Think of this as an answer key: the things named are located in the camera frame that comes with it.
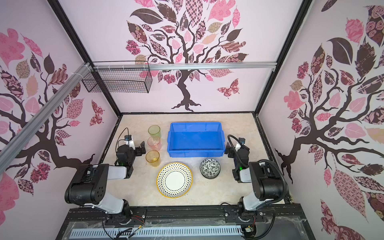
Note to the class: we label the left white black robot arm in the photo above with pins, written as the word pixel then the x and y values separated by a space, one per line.
pixel 88 187

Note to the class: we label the aluminium left crossbar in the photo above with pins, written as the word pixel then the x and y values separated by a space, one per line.
pixel 12 149

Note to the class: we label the dark floral patterned bowl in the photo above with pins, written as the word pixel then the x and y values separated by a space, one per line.
pixel 210 168

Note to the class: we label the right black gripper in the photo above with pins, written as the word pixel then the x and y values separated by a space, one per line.
pixel 231 150

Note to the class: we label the yellow translucent plastic cup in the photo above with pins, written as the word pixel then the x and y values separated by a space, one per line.
pixel 153 158

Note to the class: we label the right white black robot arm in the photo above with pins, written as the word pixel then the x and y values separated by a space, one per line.
pixel 268 184

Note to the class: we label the pink translucent plastic cup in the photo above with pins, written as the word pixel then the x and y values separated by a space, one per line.
pixel 154 143

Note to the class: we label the polka dot yellow-rimmed plate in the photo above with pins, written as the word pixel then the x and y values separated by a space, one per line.
pixel 174 180

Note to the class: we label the black wire mesh basket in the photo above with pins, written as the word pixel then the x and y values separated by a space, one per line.
pixel 119 77

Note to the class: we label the green translucent plastic cup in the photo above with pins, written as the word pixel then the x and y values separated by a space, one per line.
pixel 155 131

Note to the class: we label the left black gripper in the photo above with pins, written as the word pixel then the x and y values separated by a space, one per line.
pixel 137 150

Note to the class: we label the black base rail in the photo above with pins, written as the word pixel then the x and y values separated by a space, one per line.
pixel 278 222

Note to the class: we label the blue plastic bin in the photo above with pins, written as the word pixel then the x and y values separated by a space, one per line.
pixel 196 139

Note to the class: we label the aluminium crossbar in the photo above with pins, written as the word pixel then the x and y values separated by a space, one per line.
pixel 12 149
pixel 195 66

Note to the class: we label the aluminium back crossbar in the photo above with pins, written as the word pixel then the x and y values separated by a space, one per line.
pixel 195 66

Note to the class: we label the white slotted cable duct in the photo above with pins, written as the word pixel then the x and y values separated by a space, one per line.
pixel 155 232

